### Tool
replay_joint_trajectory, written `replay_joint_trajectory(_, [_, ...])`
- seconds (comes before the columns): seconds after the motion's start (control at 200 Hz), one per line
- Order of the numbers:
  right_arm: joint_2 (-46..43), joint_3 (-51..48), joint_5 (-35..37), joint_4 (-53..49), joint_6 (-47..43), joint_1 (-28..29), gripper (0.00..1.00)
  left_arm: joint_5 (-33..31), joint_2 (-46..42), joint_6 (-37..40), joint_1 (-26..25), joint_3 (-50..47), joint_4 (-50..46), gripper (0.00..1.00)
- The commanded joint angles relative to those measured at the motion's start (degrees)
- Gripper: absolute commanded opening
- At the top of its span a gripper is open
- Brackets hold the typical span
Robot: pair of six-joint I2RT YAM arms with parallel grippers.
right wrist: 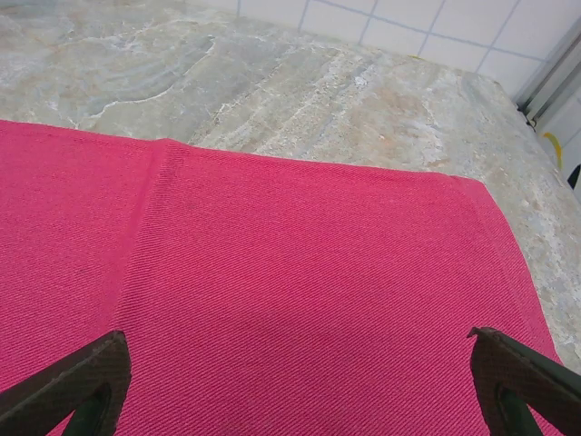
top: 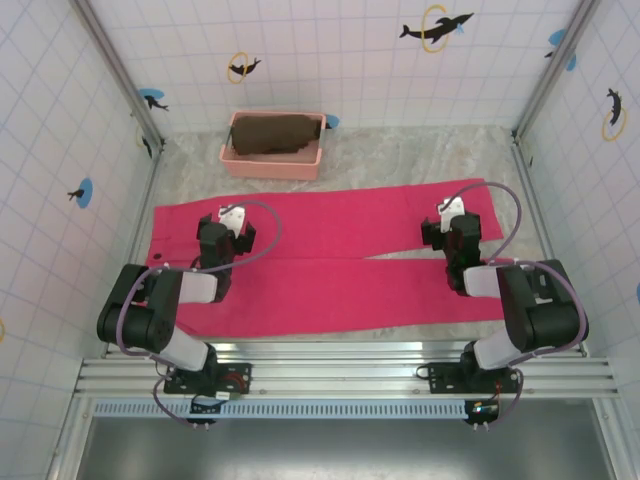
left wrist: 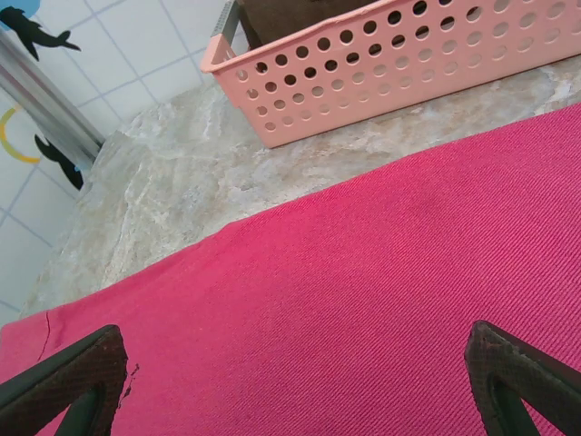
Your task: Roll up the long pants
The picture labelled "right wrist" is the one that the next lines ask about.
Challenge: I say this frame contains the pink long pants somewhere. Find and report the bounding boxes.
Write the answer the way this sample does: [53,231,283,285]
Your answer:
[0,118,566,436]

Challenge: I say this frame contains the small dolphin yellow ring sticker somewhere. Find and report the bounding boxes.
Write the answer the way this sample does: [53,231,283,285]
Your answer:
[543,131,581,190]

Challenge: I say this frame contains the aluminium corner post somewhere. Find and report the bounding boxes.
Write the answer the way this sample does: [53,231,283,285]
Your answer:
[512,16,581,133]

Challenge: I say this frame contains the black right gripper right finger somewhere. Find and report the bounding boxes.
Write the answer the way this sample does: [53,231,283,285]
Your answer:
[467,326,581,436]

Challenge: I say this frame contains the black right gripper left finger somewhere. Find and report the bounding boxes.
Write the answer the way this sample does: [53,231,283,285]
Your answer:
[0,330,133,436]

